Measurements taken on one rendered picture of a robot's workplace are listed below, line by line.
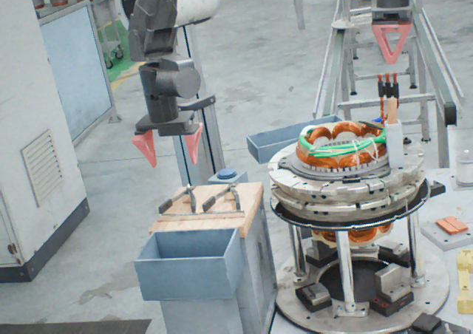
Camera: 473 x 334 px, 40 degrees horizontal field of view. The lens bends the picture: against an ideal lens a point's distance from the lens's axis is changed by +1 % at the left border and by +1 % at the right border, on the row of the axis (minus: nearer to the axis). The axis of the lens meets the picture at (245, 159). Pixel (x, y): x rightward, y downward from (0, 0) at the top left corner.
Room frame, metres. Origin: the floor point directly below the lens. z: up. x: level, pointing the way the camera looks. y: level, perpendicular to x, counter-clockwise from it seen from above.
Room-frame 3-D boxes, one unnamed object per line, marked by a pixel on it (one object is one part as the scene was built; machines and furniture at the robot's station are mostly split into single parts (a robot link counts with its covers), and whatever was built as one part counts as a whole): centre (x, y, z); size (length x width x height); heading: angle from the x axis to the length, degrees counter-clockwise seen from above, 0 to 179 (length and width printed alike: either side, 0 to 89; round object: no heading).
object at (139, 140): (1.21, 0.17, 1.21); 0.07 x 0.07 x 0.09; 75
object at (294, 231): (1.29, -0.08, 0.91); 0.02 x 0.02 x 0.21
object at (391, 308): (1.14, -0.25, 0.81); 0.08 x 0.05 x 0.02; 121
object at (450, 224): (1.42, -0.47, 0.80); 0.07 x 0.05 x 0.01; 12
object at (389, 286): (1.15, -0.25, 0.85); 0.06 x 0.04 x 0.05; 121
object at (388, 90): (1.30, -0.32, 1.21); 0.04 x 0.04 x 0.03; 79
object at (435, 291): (1.25, -0.20, 0.80); 0.39 x 0.39 x 0.01
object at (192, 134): (1.19, 0.11, 1.21); 0.07 x 0.07 x 0.09; 75
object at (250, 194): (1.20, 0.09, 1.05); 0.20 x 0.19 x 0.02; 165
